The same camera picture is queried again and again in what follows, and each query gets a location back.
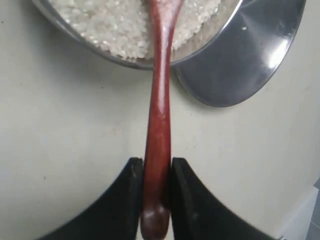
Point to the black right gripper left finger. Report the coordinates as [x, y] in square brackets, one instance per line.
[114, 216]

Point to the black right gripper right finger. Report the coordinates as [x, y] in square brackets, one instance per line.
[198, 215]

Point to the dark red wooden spoon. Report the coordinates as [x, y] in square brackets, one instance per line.
[155, 210]

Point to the steel bowl of rice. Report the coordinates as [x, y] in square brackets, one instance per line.
[121, 30]

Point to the round steel plate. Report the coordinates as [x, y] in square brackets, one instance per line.
[245, 54]

